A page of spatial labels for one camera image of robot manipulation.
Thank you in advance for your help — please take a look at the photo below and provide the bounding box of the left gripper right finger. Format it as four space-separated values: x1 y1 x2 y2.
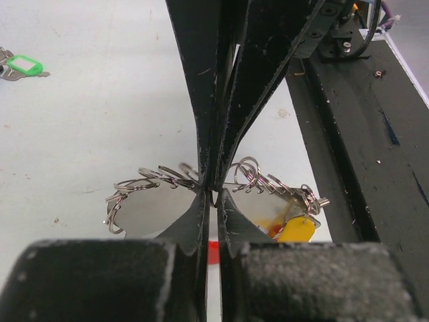
217 190 422 321

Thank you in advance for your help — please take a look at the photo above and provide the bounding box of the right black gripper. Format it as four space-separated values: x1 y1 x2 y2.
214 1 369 190

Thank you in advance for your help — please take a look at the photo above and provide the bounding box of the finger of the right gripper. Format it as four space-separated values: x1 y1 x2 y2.
166 1 248 188

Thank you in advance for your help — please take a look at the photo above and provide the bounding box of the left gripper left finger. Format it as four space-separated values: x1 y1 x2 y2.
1 191 210 321

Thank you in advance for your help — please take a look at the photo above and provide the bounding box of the red handled key organizer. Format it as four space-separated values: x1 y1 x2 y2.
102 156 331 269

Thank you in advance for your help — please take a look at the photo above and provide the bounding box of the green tagged key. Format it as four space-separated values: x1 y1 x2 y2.
1 47 50 81

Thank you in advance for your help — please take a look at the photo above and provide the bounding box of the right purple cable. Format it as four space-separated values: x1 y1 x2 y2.
378 0 403 34

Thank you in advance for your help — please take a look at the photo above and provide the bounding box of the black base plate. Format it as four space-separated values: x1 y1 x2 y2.
286 40 428 312

